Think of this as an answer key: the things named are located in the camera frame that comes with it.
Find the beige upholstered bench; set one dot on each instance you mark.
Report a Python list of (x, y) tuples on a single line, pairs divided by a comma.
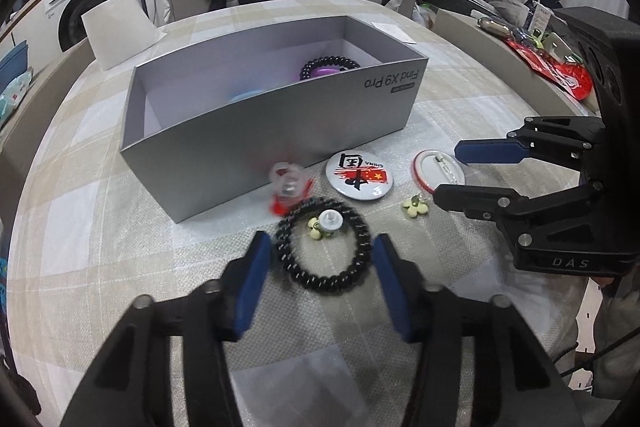
[(480, 52), (45, 117)]

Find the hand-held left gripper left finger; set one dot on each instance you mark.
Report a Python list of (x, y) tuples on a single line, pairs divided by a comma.
[(250, 287)]

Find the grey cardboard box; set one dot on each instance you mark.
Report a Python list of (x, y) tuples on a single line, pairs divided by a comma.
[(260, 132)]

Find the yellow flower earring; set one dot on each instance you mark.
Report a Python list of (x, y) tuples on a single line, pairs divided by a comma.
[(316, 229), (416, 208)]

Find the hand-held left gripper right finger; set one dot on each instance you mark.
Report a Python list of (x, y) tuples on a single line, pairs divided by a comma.
[(395, 292)]

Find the white card stand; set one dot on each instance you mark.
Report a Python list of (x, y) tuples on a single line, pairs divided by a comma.
[(540, 19)]

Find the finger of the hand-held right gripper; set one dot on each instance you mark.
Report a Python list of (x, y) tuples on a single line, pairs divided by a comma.
[(487, 152), (475, 199)]

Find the wet wipes pack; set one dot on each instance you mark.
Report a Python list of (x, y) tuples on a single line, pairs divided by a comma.
[(15, 99)]

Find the white red pin badge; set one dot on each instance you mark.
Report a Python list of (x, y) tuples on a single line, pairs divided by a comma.
[(357, 174)]

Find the red rimmed pin badge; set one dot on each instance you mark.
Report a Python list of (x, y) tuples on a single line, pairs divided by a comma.
[(440, 169)]

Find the white charm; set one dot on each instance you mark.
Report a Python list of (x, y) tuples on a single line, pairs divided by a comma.
[(330, 219)]

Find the red plastic bag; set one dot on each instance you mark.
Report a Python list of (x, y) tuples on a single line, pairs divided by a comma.
[(555, 69)]

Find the person's right forearm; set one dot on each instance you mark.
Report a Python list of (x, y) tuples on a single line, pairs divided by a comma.
[(612, 337)]

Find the blue plastic basin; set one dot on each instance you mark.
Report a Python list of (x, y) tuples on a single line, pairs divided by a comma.
[(12, 67)]

